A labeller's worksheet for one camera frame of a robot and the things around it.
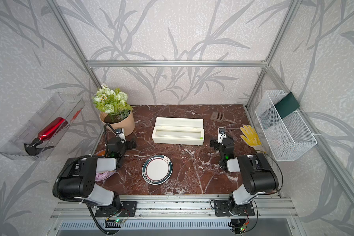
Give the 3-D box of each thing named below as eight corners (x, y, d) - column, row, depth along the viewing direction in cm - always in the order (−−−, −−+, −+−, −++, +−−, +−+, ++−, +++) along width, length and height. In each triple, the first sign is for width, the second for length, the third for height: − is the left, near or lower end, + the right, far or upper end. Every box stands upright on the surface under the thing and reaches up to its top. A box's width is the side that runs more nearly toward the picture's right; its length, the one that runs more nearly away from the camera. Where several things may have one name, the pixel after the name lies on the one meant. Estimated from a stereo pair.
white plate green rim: (140, 185, 83) (139, 184, 82) (145, 156, 95) (145, 154, 93) (171, 185, 83) (171, 184, 82) (173, 156, 95) (173, 154, 93)
